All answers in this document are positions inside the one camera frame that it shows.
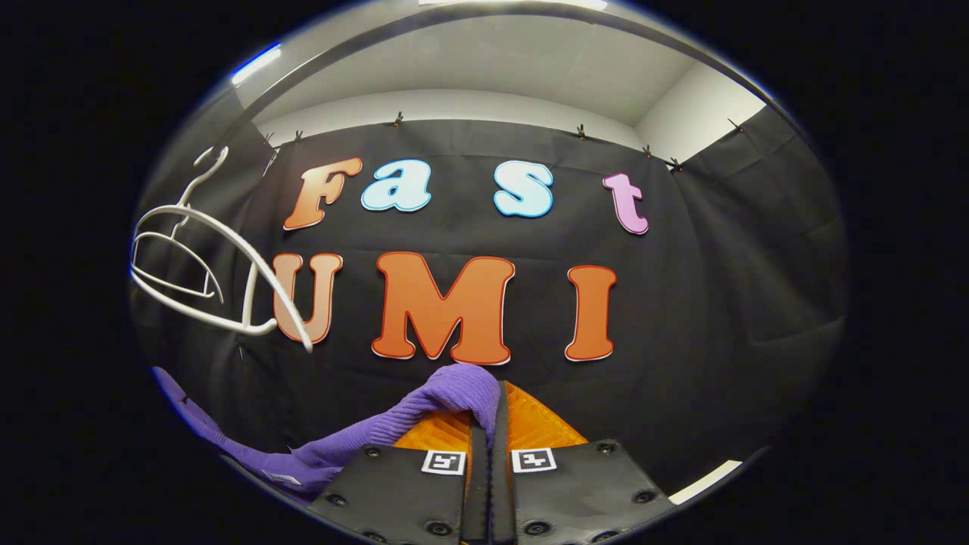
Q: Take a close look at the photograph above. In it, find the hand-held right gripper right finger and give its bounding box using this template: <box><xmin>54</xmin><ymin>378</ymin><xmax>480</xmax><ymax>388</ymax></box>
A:
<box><xmin>491</xmin><ymin>381</ymin><xmax>679</xmax><ymax>545</ymax></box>

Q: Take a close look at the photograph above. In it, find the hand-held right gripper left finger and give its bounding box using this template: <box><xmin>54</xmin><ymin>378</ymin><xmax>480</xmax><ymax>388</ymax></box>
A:
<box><xmin>306</xmin><ymin>409</ymin><xmax>494</xmax><ymax>545</ymax></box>

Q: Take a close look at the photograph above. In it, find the purple corduroy jacket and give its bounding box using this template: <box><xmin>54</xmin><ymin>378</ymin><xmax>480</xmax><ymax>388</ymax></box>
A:
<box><xmin>151</xmin><ymin>363</ymin><xmax>503</xmax><ymax>507</ymax></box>

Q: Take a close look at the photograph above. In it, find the white plastic hanger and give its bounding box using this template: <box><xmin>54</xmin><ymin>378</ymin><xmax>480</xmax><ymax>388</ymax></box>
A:
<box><xmin>132</xmin><ymin>220</ymin><xmax>226</xmax><ymax>305</ymax></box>
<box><xmin>129</xmin><ymin>145</ymin><xmax>314</xmax><ymax>354</ymax></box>

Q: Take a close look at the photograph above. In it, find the white flat panel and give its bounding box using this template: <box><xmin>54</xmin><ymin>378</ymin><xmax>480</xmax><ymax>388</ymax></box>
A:
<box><xmin>669</xmin><ymin>459</ymin><xmax>745</xmax><ymax>506</ymax></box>

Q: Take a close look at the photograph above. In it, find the black backdrop cloth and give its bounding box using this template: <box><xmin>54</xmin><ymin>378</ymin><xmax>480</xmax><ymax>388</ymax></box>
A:
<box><xmin>132</xmin><ymin>98</ymin><xmax>849</xmax><ymax>500</ymax></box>

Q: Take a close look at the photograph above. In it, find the row of black cloth clips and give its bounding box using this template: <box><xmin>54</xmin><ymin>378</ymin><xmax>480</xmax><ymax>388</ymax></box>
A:
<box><xmin>261</xmin><ymin>112</ymin><xmax>747</xmax><ymax>173</ymax></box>

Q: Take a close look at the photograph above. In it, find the small ceiling light panel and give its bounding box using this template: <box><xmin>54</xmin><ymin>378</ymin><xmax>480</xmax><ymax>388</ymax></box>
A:
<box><xmin>230</xmin><ymin>42</ymin><xmax>283</xmax><ymax>86</ymax></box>

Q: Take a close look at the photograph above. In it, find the large ceiling light panel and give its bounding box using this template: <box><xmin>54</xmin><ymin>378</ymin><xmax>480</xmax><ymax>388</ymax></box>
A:
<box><xmin>419</xmin><ymin>0</ymin><xmax>609</xmax><ymax>11</ymax></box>

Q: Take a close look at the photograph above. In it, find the black clothes rail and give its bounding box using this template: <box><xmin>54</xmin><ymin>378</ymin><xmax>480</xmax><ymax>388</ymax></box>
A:
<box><xmin>216</xmin><ymin>0</ymin><xmax>815</xmax><ymax>152</ymax></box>

